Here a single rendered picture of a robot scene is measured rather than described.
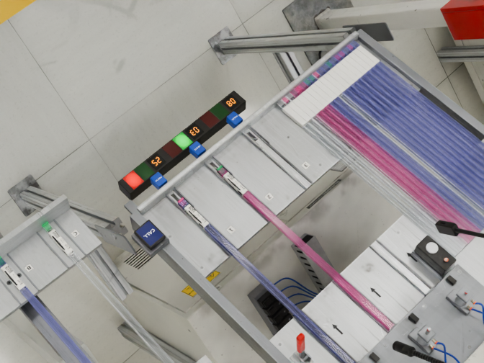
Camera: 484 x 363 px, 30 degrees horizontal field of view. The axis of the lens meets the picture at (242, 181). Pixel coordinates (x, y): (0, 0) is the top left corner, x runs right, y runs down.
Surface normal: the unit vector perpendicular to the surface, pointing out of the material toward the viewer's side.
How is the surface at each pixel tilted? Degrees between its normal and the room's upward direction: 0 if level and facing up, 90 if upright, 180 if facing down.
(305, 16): 0
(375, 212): 0
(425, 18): 90
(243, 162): 45
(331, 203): 0
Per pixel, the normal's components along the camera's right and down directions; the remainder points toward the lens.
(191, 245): 0.01, -0.48
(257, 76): 0.50, 0.11
